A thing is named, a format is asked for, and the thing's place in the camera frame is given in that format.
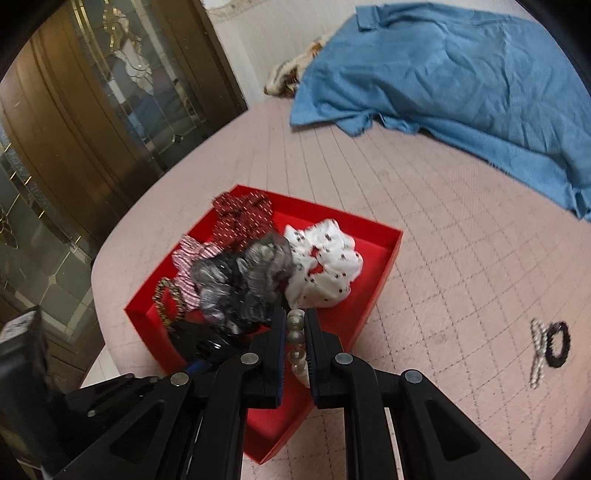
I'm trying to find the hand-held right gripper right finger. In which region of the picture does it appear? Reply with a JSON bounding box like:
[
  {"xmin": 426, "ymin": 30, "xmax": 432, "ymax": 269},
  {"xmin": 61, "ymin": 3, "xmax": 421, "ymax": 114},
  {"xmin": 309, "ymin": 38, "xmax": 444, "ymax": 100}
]
[{"xmin": 303, "ymin": 307, "xmax": 532, "ymax": 480}]

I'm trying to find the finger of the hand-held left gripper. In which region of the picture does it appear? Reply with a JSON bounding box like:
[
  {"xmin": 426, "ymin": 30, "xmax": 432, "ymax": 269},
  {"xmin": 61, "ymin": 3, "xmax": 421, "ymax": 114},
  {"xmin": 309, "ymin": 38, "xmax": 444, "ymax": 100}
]
[{"xmin": 65, "ymin": 360, "xmax": 218, "ymax": 418}]

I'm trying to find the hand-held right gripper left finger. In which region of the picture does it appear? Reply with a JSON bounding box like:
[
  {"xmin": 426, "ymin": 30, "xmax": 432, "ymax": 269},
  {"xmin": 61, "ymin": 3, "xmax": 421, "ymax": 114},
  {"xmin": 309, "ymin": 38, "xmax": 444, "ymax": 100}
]
[{"xmin": 55, "ymin": 307, "xmax": 288, "ymax": 480}]

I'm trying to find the pearl bead bracelet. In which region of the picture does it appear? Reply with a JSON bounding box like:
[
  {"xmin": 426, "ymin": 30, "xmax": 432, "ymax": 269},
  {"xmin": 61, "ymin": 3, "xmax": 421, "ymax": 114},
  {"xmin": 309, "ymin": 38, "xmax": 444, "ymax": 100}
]
[{"xmin": 286, "ymin": 309, "xmax": 315, "ymax": 389}]

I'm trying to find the black hair claw clip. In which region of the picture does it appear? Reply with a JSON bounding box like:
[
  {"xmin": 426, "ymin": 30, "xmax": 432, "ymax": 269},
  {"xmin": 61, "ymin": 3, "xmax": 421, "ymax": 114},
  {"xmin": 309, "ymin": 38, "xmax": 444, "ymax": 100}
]
[{"xmin": 168, "ymin": 319, "xmax": 243, "ymax": 367}]

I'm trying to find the grey sheer scrunchie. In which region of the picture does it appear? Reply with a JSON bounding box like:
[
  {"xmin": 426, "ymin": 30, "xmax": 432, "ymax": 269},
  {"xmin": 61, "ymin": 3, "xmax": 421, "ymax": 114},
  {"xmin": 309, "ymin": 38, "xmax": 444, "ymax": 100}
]
[{"xmin": 191, "ymin": 230, "xmax": 295, "ymax": 334}]

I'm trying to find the leopard print scrunchie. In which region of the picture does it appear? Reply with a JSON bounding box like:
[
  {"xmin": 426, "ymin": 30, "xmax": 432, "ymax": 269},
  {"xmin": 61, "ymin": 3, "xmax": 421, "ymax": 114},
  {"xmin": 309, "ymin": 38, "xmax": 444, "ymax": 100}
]
[{"xmin": 154, "ymin": 277, "xmax": 186, "ymax": 325}]

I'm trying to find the white dotted scrunchie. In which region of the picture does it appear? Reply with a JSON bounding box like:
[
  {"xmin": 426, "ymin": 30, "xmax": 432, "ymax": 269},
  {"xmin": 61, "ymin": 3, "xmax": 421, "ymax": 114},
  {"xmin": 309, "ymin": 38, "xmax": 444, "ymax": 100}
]
[{"xmin": 283, "ymin": 220, "xmax": 364, "ymax": 311}]

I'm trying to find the red box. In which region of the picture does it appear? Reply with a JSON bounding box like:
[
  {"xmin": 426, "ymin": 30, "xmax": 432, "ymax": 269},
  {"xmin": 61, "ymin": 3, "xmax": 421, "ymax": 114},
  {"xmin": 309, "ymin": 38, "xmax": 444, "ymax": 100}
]
[{"xmin": 124, "ymin": 185, "xmax": 403, "ymax": 463}]

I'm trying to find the red striped scrunchie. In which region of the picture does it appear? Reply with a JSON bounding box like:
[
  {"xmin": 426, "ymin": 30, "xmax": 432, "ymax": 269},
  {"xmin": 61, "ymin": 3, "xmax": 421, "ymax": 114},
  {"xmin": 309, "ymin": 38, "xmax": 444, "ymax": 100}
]
[{"xmin": 172, "ymin": 234, "xmax": 220, "ymax": 306}]

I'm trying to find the dark red dotted scrunchie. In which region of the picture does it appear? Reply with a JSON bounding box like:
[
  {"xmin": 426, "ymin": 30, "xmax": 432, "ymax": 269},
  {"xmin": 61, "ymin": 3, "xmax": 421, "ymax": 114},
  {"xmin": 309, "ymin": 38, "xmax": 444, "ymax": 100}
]
[{"xmin": 211, "ymin": 191, "xmax": 275, "ymax": 252}]

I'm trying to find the wooden glass-panel door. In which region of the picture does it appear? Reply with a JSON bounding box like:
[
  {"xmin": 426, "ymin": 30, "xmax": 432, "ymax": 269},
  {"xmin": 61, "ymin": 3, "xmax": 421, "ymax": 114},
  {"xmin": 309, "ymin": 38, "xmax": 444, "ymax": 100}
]
[{"xmin": 0, "ymin": 0, "xmax": 250, "ymax": 356}]

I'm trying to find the brown patterned blanket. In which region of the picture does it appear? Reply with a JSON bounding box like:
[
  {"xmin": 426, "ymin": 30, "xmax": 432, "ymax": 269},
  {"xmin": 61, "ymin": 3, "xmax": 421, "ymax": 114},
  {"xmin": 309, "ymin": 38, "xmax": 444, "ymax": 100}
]
[{"xmin": 264, "ymin": 34, "xmax": 334, "ymax": 99}]

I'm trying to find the blue cloth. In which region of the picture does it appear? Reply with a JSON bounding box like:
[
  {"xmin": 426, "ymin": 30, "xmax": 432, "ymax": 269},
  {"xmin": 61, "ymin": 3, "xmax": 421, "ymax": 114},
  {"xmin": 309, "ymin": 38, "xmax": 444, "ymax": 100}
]
[{"xmin": 290, "ymin": 4, "xmax": 591, "ymax": 222}]

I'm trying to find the black textured hair tie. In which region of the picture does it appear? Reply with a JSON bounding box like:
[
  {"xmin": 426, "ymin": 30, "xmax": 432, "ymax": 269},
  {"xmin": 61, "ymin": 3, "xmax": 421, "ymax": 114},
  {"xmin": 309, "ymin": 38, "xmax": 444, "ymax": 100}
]
[{"xmin": 544, "ymin": 321, "xmax": 572, "ymax": 368}]

